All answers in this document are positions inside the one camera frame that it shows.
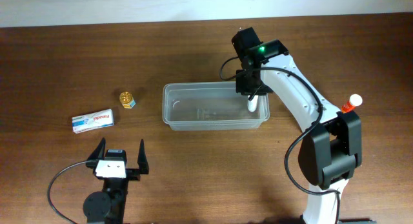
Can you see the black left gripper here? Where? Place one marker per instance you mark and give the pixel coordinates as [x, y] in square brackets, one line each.
[134, 173]

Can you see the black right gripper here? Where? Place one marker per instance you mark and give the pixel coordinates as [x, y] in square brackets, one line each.
[241, 86]

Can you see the white calamine lotion bottle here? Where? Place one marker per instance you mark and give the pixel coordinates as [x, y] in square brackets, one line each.
[252, 103]

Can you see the orange bottle white cap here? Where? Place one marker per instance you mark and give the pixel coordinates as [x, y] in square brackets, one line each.
[354, 101]

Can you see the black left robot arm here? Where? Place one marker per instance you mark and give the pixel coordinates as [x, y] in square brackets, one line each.
[108, 204]

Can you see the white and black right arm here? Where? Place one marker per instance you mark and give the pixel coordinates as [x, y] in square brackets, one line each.
[321, 161]

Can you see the clear plastic container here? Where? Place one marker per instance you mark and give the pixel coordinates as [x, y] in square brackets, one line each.
[210, 106]

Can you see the white Panadol box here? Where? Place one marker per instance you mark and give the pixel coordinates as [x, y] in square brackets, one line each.
[92, 121]

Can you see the gold-lid balm jar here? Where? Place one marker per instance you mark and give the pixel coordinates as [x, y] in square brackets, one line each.
[127, 100]

